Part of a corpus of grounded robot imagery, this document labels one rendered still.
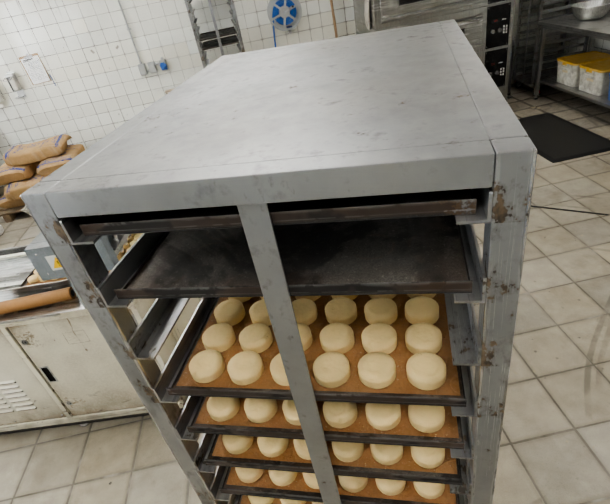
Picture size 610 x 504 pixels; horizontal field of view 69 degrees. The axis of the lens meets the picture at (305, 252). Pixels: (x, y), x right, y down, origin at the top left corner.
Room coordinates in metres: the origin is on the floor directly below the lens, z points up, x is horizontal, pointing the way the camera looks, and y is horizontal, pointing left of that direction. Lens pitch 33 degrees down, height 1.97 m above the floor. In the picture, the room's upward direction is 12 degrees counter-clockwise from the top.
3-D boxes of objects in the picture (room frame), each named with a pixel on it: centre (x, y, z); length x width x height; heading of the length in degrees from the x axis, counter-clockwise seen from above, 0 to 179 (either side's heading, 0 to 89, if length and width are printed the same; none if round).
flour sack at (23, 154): (5.31, 2.82, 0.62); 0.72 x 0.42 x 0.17; 98
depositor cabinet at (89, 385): (2.01, 1.39, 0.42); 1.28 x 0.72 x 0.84; 85
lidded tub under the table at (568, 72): (4.97, -3.52, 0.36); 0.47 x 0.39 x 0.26; 90
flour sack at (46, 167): (5.29, 2.59, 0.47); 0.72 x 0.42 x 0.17; 7
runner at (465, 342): (0.62, -0.24, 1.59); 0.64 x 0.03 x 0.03; 163
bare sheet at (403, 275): (0.67, -0.05, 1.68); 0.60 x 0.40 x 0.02; 163
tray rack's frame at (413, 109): (0.68, -0.05, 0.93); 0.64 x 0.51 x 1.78; 163
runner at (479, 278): (0.62, -0.24, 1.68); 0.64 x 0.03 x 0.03; 163
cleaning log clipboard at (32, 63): (5.90, 2.68, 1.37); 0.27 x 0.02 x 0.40; 91
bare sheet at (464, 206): (0.67, -0.05, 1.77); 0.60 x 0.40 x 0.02; 163
